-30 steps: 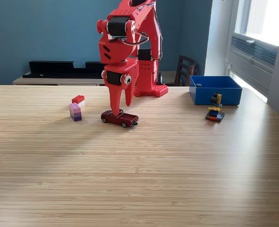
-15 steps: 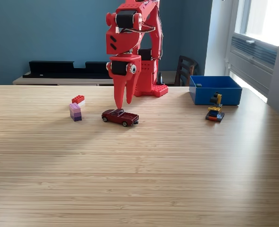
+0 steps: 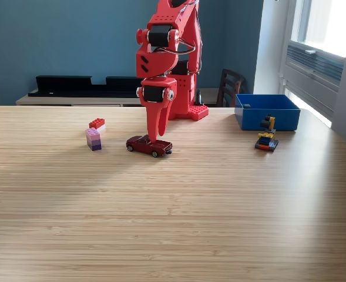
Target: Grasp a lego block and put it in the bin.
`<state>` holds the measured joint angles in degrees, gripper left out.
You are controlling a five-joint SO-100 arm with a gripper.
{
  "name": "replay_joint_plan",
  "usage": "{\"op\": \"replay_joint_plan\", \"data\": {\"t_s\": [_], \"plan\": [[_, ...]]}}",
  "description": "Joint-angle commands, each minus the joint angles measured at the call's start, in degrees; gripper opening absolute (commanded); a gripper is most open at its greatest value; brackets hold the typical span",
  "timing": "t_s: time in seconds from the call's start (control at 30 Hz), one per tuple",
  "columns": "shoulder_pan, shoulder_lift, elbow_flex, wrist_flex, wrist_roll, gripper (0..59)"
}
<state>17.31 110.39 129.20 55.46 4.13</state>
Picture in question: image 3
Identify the dark red toy pickup car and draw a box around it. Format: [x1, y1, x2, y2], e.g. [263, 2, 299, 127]
[126, 134, 173, 159]

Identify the blue plastic bin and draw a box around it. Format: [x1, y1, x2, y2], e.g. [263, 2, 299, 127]
[234, 93, 301, 132]

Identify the red white brick stack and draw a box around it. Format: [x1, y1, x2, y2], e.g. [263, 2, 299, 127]
[88, 117, 106, 133]

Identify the pink purple brick stack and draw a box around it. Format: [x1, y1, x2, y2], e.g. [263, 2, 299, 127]
[85, 127, 102, 152]

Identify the dark wooden chair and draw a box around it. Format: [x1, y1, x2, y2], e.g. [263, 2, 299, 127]
[216, 68, 247, 108]

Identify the pale wooden sideboard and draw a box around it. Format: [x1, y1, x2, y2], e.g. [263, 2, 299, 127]
[15, 88, 220, 108]

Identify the small yellow toy digger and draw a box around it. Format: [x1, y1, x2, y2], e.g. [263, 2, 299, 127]
[254, 114, 280, 153]

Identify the grey vent grille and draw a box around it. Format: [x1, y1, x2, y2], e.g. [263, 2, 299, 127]
[284, 41, 345, 89]

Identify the white window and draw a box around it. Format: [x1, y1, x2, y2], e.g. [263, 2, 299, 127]
[288, 0, 346, 58]

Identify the robot wrist servo cable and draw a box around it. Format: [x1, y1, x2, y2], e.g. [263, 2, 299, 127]
[153, 37, 197, 56]

